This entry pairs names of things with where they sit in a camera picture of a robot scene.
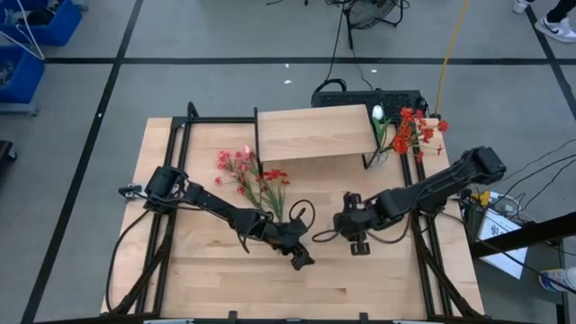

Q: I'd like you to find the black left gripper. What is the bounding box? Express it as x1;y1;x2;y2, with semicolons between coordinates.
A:
258;206;316;272

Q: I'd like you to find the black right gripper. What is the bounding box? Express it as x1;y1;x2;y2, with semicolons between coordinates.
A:
331;190;384;257

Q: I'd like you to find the clear textured glass vase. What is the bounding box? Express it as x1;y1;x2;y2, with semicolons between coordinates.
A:
366;150;392;168

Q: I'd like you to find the small red flower bunch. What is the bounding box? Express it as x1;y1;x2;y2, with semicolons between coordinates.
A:
259;167;292;225

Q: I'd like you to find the wooden shelf with black legs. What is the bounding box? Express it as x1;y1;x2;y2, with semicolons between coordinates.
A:
253;103;380;171

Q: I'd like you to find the large red flower bunch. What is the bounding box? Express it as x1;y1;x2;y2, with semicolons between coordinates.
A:
384;106;451;165

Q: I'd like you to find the pink artificial flower bunch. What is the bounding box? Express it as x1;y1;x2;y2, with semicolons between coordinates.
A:
212;143;274;215

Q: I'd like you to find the black power strip box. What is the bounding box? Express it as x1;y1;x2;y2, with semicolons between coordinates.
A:
310;88;429;121

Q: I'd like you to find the white box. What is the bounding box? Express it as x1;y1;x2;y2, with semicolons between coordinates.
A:
475;207;530;281

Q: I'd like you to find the black metal beam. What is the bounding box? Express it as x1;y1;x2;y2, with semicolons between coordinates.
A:
470;211;576;260

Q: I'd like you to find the black floor fan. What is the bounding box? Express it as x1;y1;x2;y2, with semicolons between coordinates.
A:
340;0;406;51

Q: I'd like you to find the person's leg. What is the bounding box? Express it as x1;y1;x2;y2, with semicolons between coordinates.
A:
545;0;576;24

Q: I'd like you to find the black stand foot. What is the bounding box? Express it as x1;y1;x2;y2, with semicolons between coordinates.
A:
0;139;18;163

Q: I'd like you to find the blue plastic bin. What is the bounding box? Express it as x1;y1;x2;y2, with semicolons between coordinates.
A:
0;0;85;47
0;46;46;105

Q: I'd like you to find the yellow hanging cable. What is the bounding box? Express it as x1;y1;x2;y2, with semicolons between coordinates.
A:
433;0;472;119

